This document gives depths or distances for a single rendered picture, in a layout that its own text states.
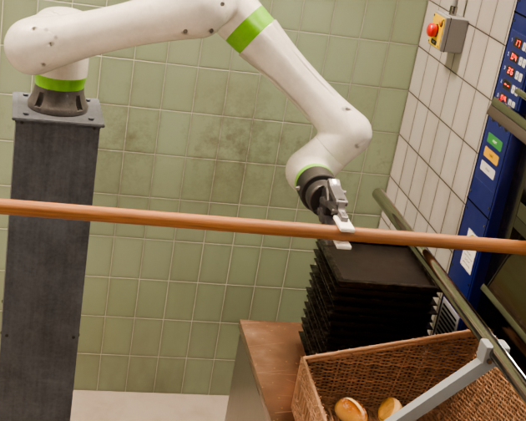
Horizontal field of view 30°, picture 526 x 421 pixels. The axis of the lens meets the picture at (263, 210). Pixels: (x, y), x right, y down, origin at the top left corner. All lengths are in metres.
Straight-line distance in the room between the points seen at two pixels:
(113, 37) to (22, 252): 0.66
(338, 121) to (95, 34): 0.58
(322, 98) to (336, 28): 0.91
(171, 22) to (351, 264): 0.86
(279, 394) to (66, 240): 0.68
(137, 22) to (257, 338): 1.07
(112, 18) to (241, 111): 1.06
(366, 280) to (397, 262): 0.17
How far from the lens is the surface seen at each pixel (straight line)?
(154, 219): 1.92
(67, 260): 2.57
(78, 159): 2.46
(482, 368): 1.78
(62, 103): 2.45
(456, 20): 2.89
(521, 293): 2.45
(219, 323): 3.47
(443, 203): 2.92
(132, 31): 2.17
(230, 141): 3.19
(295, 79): 2.26
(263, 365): 2.70
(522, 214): 2.48
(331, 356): 2.48
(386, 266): 2.65
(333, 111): 2.26
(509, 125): 2.26
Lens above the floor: 1.94
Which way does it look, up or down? 22 degrees down
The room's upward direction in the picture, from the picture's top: 10 degrees clockwise
